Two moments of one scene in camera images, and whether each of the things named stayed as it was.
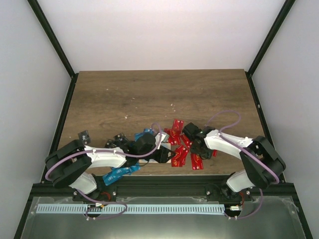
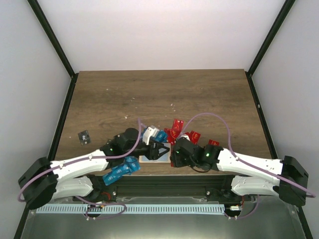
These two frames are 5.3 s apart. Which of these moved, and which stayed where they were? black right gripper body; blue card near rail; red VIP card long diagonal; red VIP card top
Moved: black right gripper body
Stayed: blue card near rail; red VIP card top; red VIP card long diagonal
